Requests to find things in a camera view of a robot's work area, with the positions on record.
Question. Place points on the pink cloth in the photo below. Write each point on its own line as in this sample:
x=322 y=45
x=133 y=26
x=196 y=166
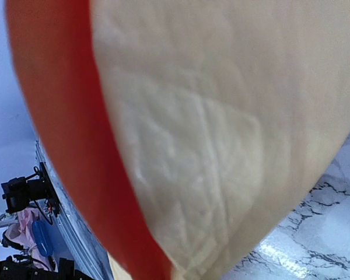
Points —
x=21 y=237

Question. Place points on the blue plastic object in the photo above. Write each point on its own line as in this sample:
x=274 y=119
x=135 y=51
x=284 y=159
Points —
x=42 y=238

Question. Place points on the orange wrapping paper sheet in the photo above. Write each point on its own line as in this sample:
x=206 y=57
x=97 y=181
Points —
x=184 y=131

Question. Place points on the black camera on stand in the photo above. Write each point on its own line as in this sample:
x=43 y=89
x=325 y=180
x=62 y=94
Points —
x=19 y=192

